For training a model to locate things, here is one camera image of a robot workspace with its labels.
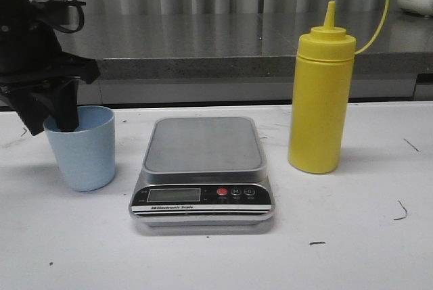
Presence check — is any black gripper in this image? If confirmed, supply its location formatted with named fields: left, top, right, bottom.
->
left=1, top=0, right=100, bottom=136

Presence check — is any light blue plastic cup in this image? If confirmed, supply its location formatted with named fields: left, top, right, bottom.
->
left=43, top=105, right=115, bottom=191

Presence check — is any yellow squeeze bottle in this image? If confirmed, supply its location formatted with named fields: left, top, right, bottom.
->
left=288, top=0, right=390, bottom=174

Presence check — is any silver electronic kitchen scale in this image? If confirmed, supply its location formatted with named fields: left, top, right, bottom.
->
left=129, top=116, right=275, bottom=234

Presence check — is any grey stone counter shelf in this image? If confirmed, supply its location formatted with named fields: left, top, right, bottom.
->
left=58, top=11, right=432, bottom=107

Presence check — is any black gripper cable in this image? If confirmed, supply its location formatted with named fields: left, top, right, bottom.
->
left=22, top=0, right=87, bottom=34

